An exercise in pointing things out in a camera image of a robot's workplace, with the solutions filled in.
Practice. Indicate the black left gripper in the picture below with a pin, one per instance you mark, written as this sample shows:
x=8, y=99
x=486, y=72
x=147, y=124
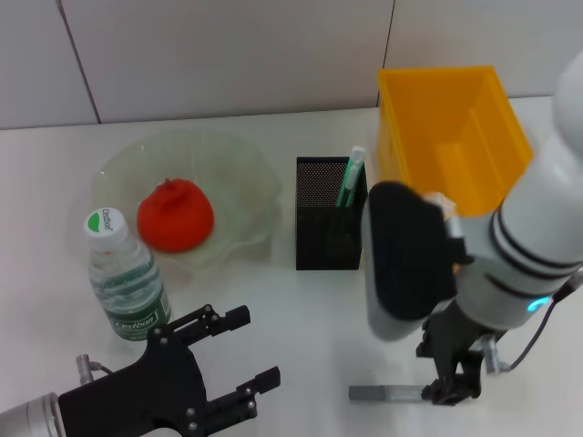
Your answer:
x=146, y=396

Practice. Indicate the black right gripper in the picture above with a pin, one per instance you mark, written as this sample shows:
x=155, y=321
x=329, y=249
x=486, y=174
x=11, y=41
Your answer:
x=451, y=339

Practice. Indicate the grey marker pen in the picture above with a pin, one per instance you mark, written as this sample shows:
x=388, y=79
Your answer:
x=382, y=393

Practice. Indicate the clear water bottle green label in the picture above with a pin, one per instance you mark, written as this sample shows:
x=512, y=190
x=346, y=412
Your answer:
x=123, y=282

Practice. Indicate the red-orange toy orange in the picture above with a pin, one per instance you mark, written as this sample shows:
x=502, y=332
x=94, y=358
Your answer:
x=175, y=218

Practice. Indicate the green pen with clear cap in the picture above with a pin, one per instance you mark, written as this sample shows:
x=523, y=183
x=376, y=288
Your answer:
x=348, y=182

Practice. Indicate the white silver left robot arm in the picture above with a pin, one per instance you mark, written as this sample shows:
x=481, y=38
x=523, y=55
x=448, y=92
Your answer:
x=27, y=416

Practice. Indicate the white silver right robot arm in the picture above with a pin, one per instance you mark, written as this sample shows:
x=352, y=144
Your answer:
x=537, y=214

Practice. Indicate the black mesh pen holder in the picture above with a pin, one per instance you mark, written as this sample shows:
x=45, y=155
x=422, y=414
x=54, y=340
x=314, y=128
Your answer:
x=319, y=241

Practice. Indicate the translucent green wavy fruit plate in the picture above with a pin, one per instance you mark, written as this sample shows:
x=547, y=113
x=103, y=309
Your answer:
x=228, y=159

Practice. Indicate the yellow plastic bin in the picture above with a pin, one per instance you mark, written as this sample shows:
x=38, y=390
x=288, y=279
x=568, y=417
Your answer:
x=437, y=114

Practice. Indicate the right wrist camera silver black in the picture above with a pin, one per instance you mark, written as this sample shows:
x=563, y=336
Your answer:
x=405, y=255

